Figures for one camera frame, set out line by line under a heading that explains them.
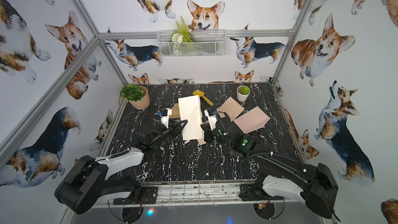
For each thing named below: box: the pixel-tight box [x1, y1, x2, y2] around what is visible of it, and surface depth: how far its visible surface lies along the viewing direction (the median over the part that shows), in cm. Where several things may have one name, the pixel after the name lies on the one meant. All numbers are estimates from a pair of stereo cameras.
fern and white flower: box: [170, 15, 194, 44], surface depth 84 cm
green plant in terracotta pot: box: [120, 84, 151, 110], surface depth 97 cm
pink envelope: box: [233, 105, 272, 134], surface depth 106 cm
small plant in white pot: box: [236, 85, 251, 102], surface depth 107 cm
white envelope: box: [178, 94, 203, 141], surface depth 80 cm
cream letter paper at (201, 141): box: [196, 138, 207, 146], surface depth 92 cm
